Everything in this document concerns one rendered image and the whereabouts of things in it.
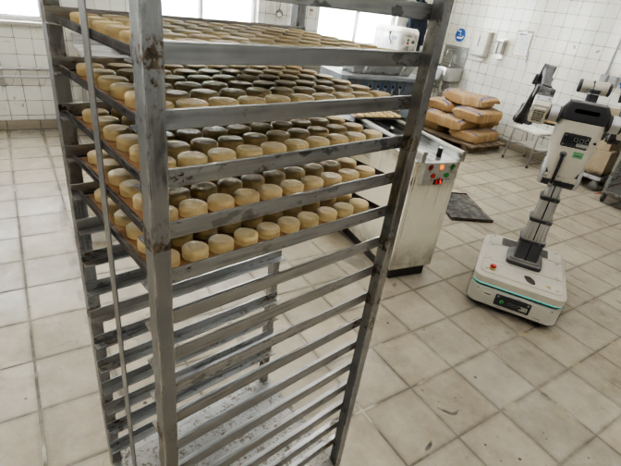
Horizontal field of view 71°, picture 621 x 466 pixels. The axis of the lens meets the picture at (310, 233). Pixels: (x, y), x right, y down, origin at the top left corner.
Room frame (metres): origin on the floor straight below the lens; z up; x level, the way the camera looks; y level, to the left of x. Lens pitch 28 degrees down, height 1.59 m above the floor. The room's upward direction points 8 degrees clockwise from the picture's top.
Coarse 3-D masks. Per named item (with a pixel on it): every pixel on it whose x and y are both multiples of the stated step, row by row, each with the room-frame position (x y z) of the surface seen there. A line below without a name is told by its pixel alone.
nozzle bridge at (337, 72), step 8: (320, 72) 3.24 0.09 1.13; (328, 72) 3.12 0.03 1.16; (336, 72) 3.02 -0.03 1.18; (344, 72) 3.06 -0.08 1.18; (352, 80) 3.09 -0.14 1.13; (360, 80) 3.12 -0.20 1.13; (368, 80) 3.15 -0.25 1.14; (376, 80) 3.18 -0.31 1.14; (384, 80) 3.21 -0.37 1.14; (392, 80) 3.14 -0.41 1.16; (400, 80) 3.17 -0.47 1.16; (408, 80) 3.20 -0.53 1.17; (408, 88) 3.31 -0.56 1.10; (400, 112) 3.46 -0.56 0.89
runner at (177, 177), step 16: (336, 144) 0.86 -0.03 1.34; (352, 144) 0.89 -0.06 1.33; (368, 144) 0.92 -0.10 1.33; (384, 144) 0.96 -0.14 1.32; (400, 144) 1.00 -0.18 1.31; (240, 160) 0.70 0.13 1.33; (256, 160) 0.72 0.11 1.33; (272, 160) 0.74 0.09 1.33; (288, 160) 0.77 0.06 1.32; (304, 160) 0.80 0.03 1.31; (320, 160) 0.83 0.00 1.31; (176, 176) 0.61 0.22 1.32; (192, 176) 0.63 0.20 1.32; (208, 176) 0.65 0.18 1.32; (224, 176) 0.67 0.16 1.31
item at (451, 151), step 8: (384, 120) 3.29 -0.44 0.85; (392, 120) 3.21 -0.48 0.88; (400, 120) 3.15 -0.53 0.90; (400, 128) 3.11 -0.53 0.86; (424, 136) 2.87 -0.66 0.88; (432, 136) 2.82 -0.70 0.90; (432, 144) 2.78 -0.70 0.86; (440, 144) 2.72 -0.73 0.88; (448, 144) 2.67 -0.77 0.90; (448, 152) 2.64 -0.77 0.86; (456, 152) 2.59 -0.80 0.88; (464, 152) 2.54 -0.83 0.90
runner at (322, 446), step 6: (330, 438) 1.02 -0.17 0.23; (324, 444) 0.98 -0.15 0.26; (330, 444) 0.99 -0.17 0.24; (312, 450) 0.97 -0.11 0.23; (318, 450) 0.95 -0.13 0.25; (306, 456) 0.94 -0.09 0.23; (312, 456) 0.94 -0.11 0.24; (294, 462) 0.91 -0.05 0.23; (300, 462) 0.90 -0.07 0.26; (306, 462) 0.92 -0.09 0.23
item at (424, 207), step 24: (384, 168) 2.68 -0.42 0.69; (360, 192) 2.87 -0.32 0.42; (384, 192) 2.63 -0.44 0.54; (408, 192) 2.43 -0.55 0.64; (432, 192) 2.51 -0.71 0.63; (408, 216) 2.45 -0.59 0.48; (432, 216) 2.54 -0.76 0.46; (360, 240) 2.77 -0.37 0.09; (408, 240) 2.47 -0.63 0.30; (432, 240) 2.57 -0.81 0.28; (408, 264) 2.50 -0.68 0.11
